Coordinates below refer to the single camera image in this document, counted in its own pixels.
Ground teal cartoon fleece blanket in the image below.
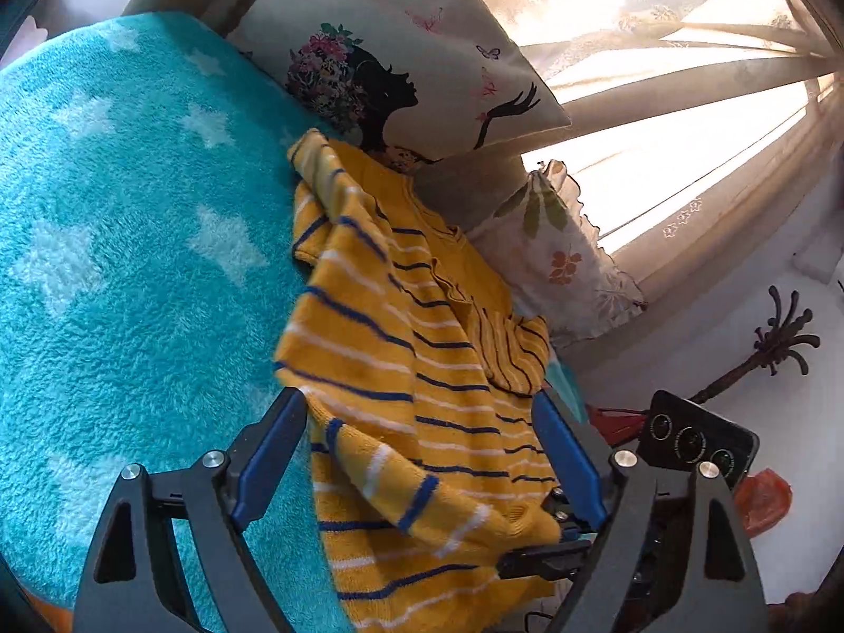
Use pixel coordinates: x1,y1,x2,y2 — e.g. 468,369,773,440
0,10,588,633

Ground floral leaf print pillow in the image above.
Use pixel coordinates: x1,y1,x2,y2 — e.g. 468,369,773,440
468,160,647,350

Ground orange plastic bag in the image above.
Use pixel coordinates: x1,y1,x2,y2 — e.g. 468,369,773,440
734,469,792,539

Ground lady silhouette cushion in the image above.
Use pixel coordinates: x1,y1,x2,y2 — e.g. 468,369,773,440
229,0,569,173

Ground black camera box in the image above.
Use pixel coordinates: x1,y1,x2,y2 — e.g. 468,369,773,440
637,390,760,492

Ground yellow striped knit sweater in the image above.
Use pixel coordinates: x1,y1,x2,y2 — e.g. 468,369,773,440
275,131,562,631

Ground beige sheer curtain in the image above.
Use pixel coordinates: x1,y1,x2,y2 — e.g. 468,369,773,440
482,0,842,304

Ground red cloth item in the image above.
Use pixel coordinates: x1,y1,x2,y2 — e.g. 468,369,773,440
587,405,648,447

